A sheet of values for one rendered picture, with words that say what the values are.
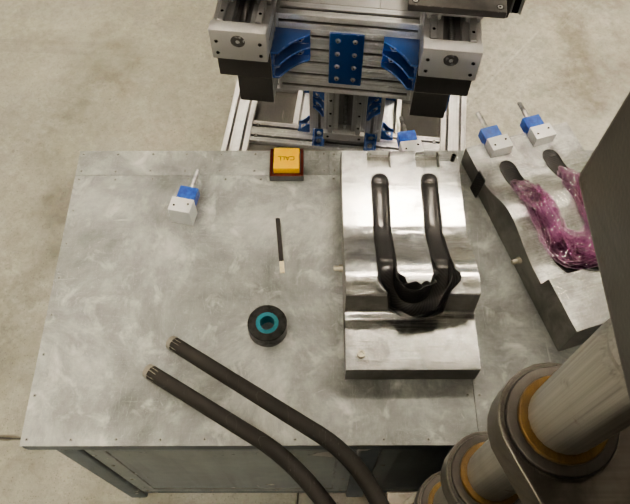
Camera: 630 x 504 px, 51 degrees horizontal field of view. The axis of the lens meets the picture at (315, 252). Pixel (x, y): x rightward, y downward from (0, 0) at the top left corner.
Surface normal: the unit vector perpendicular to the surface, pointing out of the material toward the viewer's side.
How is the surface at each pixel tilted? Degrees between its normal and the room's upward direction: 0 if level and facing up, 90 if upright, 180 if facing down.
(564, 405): 90
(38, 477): 0
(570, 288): 0
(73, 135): 0
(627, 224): 90
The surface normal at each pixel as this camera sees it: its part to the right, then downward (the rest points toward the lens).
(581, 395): -0.91, 0.37
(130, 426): 0.00, -0.47
